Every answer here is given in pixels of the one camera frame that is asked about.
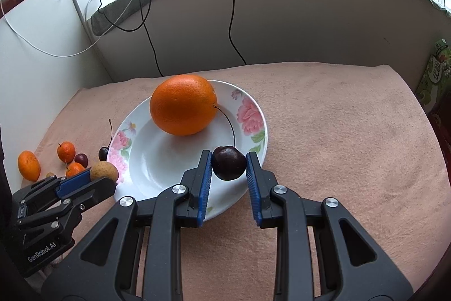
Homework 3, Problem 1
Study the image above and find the reddish stemless cherry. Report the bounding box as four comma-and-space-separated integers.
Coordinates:
74, 153, 89, 168

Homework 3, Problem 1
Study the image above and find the larger brown longan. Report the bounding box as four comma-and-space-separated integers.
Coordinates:
89, 161, 119, 182

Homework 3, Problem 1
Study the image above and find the black cable right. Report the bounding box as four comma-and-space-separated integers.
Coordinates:
228, 0, 249, 67

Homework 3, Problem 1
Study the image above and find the mandarin with stem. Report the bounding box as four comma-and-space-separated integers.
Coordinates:
65, 162, 86, 178
57, 141, 76, 164

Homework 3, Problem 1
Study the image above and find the green snack bag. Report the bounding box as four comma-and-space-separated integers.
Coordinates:
415, 39, 450, 114

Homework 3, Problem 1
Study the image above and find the dark cherry long stem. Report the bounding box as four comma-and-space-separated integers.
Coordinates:
98, 120, 113, 161

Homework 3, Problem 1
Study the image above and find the oval orange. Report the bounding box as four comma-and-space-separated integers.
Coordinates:
17, 150, 41, 182

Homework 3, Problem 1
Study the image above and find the mandarin with stem centre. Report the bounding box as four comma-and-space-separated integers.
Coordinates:
65, 162, 86, 178

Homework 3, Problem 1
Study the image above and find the black cable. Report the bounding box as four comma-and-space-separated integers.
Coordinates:
96, 0, 175, 78
228, 0, 249, 67

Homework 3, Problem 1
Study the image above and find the black cable left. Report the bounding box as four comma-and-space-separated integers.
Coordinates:
96, 0, 175, 78

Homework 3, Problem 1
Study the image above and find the large round orange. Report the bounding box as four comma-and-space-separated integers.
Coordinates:
149, 75, 217, 136

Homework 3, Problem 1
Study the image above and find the floral white plate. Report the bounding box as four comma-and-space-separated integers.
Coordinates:
107, 80, 268, 201

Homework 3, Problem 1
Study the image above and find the white cable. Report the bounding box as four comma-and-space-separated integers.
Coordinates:
0, 0, 160, 59

